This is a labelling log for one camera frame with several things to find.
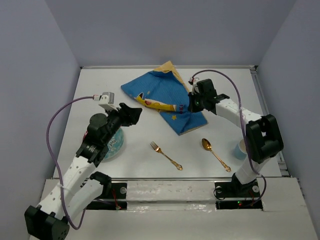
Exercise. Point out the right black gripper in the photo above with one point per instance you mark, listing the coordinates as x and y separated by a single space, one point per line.
191 107

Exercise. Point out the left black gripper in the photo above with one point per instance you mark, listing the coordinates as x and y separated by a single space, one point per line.
129 116

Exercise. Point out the blue cartoon placemat cloth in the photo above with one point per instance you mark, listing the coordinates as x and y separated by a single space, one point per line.
162 89

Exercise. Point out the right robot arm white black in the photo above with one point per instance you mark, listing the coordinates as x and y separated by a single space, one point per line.
261 133

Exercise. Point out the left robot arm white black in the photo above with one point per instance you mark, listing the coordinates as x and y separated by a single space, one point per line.
53 217

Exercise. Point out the red and blue ceramic plate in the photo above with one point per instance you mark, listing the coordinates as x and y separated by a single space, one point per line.
115 144

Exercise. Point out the gold spoon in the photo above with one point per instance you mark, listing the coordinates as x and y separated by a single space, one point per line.
208 147

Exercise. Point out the blue paper cup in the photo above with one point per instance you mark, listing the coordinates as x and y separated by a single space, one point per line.
240 151

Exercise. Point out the gold fork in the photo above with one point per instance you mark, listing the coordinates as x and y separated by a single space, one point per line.
159 150

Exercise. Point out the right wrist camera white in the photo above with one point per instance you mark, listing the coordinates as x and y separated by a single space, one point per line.
193 81

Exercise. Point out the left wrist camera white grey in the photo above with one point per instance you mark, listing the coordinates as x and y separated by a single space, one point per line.
106 101

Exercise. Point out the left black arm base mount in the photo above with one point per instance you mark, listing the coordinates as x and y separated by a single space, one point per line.
112 198

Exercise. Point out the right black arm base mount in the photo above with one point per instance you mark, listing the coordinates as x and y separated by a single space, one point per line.
246 198

